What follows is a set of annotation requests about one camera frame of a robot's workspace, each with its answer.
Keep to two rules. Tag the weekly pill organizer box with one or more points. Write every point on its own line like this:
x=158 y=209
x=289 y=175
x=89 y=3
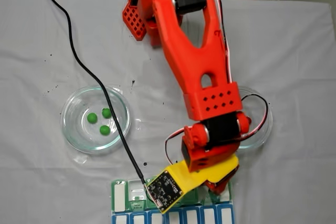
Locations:
x=204 y=214

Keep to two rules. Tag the clear glass bowl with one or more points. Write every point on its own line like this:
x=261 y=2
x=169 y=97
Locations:
x=78 y=140
x=254 y=113

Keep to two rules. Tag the green ball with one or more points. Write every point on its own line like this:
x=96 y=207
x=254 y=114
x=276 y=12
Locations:
x=104 y=130
x=92 y=118
x=105 y=113

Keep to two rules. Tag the white tablecloth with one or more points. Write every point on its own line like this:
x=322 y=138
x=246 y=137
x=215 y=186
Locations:
x=39 y=182

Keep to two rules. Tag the camera board on yellow mount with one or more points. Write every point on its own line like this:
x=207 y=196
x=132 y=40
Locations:
x=164 y=190

